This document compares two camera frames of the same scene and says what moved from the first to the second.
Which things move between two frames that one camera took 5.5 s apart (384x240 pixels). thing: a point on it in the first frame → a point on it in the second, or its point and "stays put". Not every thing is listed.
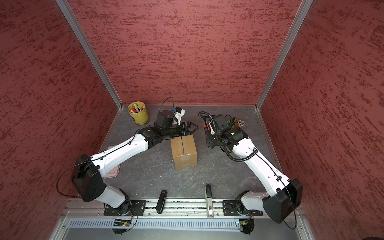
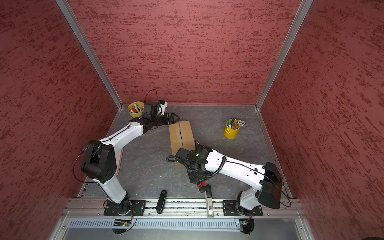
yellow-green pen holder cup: (138, 111) stays put
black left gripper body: (176, 130) → (160, 120)
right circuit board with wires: (248, 225) stays put
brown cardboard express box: (184, 151) stays put
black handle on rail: (160, 206) stays put
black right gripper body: (213, 139) → (196, 175)
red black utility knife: (207, 126) → (201, 186)
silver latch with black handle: (209, 201) stays put
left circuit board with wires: (119, 222) stays put
